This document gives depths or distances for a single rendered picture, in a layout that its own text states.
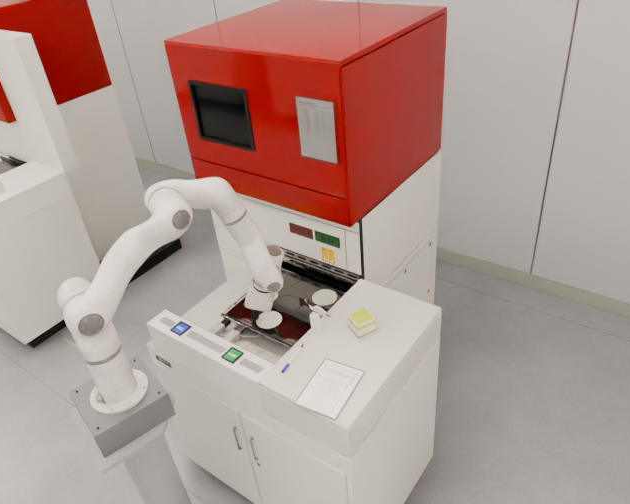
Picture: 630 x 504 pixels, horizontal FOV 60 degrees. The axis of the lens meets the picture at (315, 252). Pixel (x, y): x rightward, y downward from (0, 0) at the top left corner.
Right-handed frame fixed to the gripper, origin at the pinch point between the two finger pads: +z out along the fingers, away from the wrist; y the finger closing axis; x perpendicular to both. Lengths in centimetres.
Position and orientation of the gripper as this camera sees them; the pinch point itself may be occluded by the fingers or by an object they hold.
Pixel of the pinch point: (255, 315)
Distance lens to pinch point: 211.3
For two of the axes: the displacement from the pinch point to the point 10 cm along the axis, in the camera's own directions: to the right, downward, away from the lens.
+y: 9.7, 2.2, 1.4
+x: 0.2, -5.7, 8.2
